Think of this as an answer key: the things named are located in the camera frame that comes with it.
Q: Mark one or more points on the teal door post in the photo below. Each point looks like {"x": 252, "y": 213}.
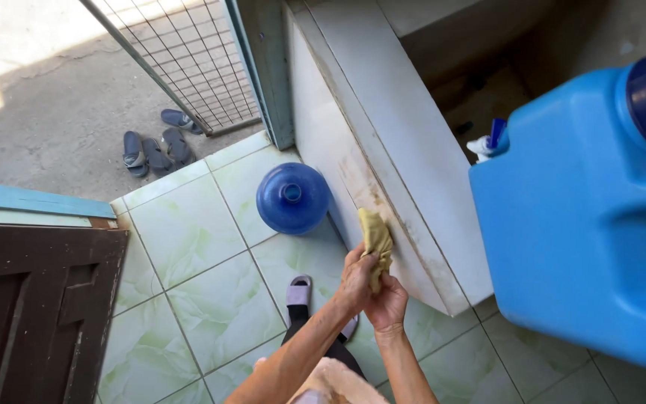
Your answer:
{"x": 267, "y": 73}

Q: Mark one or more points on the teal painted door frame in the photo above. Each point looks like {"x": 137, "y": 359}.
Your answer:
{"x": 31, "y": 203}

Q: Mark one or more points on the white tiled counter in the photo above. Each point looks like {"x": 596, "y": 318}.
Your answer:
{"x": 390, "y": 140}

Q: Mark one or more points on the dark brown wooden door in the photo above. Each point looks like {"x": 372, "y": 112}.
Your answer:
{"x": 37, "y": 314}

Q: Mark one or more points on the round blue water bottle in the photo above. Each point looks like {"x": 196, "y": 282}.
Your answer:
{"x": 295, "y": 210}

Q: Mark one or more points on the white and blue spigot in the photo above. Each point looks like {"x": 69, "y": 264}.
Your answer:
{"x": 488, "y": 143}

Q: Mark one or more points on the person's lilac slipper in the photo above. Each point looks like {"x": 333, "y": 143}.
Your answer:
{"x": 299, "y": 292}
{"x": 351, "y": 328}

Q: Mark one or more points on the person's left hand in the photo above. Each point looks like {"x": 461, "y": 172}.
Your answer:
{"x": 352, "y": 280}

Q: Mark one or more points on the person's right hand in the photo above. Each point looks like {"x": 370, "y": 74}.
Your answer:
{"x": 387, "y": 308}

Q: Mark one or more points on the person's beige top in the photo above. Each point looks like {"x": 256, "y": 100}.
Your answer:
{"x": 340, "y": 387}

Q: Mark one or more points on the person's left fingers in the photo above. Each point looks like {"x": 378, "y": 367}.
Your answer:
{"x": 356, "y": 253}

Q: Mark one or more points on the light blue water container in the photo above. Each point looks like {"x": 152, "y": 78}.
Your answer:
{"x": 575, "y": 224}

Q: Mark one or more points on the person's black trouser leg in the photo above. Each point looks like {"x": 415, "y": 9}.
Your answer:
{"x": 348, "y": 356}

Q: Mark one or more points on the yellow cleaning cloth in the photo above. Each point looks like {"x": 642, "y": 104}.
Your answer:
{"x": 376, "y": 238}

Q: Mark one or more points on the person's right fingers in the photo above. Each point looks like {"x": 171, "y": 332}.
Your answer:
{"x": 391, "y": 285}

